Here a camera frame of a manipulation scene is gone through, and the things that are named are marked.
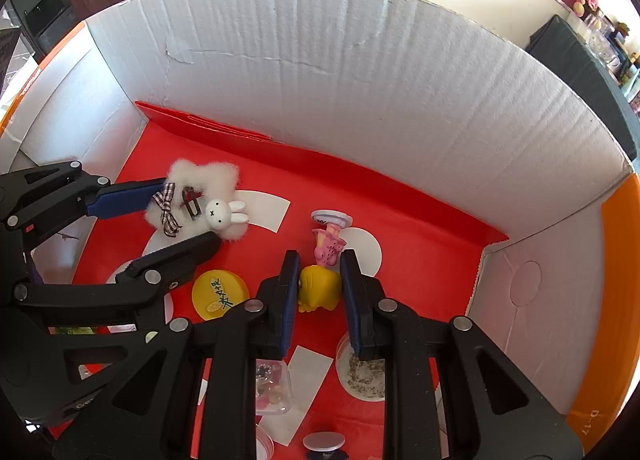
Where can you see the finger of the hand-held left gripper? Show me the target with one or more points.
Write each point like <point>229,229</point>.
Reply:
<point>185,255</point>
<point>125,200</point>

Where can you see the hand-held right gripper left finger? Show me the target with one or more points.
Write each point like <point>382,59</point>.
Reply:
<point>291,310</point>

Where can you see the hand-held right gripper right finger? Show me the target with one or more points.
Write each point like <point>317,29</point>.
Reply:
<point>350,310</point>

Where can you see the yellow and pink figurine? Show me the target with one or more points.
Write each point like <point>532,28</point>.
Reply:
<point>320,290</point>

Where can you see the yellow round lid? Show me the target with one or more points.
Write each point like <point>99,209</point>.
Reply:
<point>220,290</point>

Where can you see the cream patterned jar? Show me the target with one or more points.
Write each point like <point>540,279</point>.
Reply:
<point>365,375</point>

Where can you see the clear small plastic box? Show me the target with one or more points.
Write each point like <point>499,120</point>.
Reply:
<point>275,390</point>

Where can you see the white fluffy rabbit plush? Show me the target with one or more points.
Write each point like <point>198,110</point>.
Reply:
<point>220,177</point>

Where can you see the black-haired figurine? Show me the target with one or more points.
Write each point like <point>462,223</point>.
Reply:
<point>324,441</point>

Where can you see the white ribbed round jar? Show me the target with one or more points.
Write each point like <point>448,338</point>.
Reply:
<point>265,442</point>

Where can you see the orange cardboard box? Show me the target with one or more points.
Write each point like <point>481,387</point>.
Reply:
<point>350,64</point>

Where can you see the blue cloth covered desk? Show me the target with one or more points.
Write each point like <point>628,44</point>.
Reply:
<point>575,59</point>

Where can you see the row of bottles and cups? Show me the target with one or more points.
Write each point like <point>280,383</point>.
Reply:
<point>615,59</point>

